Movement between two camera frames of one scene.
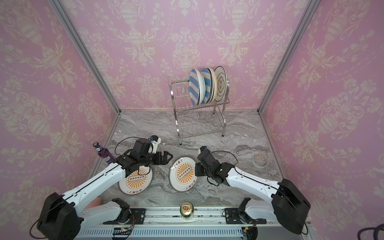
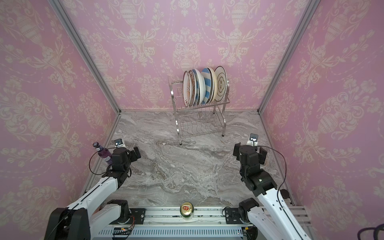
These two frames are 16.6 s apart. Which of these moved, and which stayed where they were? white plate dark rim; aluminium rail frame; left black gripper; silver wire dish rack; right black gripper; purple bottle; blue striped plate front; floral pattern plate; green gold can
Moved: right black gripper; left black gripper
Stayed: silver wire dish rack; purple bottle; aluminium rail frame; blue striped plate front; white plate dark rim; floral pattern plate; green gold can
